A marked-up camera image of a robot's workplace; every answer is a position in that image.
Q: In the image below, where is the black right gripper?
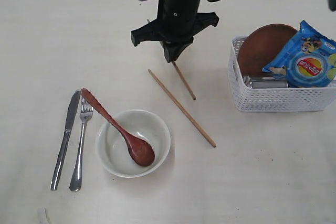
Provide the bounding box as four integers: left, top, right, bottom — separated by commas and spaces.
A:
131, 0, 219, 63

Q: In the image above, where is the red-brown wooden spoon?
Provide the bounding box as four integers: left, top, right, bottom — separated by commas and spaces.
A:
80, 88, 155, 167

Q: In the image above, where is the brown round plate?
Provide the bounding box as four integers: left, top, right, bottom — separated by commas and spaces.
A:
237, 24, 297, 77

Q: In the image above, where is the light wooden chopstick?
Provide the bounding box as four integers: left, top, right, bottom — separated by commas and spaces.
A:
148, 69, 217, 148

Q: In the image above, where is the silver metal fork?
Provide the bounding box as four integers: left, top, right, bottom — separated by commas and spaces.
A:
69, 98, 93, 191

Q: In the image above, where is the blue chips bag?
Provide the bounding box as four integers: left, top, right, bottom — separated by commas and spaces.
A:
262, 20, 335, 88

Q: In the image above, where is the white floral ceramic bowl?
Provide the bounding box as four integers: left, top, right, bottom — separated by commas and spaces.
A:
96, 109, 171, 178

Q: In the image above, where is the silver table knife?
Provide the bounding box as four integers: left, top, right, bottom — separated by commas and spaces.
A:
50, 90, 80, 191

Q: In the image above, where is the shiny steel cup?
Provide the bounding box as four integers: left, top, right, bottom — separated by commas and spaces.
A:
243, 76, 288, 89

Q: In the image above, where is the dark wooden chopstick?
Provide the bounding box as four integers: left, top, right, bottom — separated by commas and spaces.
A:
172, 61, 196, 101

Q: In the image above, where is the white perforated plastic basket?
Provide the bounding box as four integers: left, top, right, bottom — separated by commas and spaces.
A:
227, 36, 335, 112

